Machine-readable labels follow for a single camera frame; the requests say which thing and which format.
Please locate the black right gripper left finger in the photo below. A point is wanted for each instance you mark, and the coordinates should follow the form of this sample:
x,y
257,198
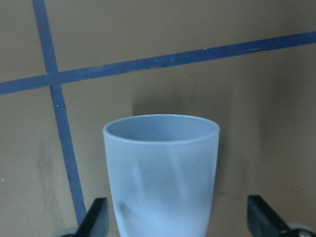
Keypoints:
x,y
96,221

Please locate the light blue plastic cup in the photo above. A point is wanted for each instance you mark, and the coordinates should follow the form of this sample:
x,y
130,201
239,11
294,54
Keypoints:
x,y
162,174

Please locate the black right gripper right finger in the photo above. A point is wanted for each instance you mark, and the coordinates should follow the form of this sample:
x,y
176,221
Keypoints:
x,y
262,220

